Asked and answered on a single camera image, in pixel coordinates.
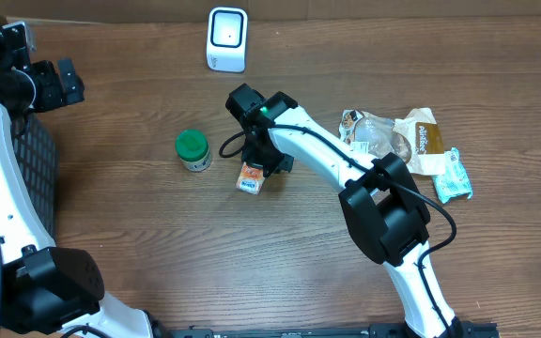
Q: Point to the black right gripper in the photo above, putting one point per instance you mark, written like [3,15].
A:
[254,157]

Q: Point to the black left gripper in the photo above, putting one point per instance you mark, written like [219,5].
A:
[69,80]

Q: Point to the small orange box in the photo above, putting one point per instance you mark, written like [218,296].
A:
[250,179]

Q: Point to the green lid jar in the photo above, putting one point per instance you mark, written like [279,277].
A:
[193,149]

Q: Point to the beige brown snack pouch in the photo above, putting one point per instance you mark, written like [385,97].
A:
[416,139]

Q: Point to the teal snack packet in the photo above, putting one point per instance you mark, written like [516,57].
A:
[454,182]

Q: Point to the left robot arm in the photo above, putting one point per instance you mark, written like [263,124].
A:
[43,287]

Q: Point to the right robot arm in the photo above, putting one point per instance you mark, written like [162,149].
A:
[385,214]

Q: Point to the white barcode scanner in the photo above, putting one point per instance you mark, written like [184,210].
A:
[227,39]

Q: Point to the grey plastic mesh basket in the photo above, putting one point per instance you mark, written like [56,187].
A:
[38,159]

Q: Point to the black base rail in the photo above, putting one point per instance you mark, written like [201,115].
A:
[464,329]

